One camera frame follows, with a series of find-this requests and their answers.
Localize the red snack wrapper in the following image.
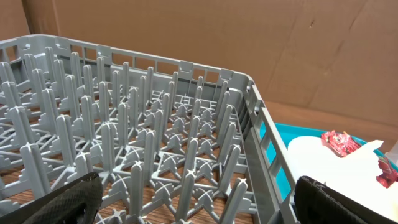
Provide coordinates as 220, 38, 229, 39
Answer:
321, 131, 397, 189

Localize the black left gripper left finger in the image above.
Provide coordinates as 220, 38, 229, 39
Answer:
1, 172, 103, 224

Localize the white napkin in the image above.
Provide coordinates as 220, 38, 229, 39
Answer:
287, 136, 397, 221

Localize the grey dishwasher rack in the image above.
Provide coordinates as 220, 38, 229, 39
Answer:
1, 35, 299, 223

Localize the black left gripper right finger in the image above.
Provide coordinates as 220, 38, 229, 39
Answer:
294, 176, 397, 224

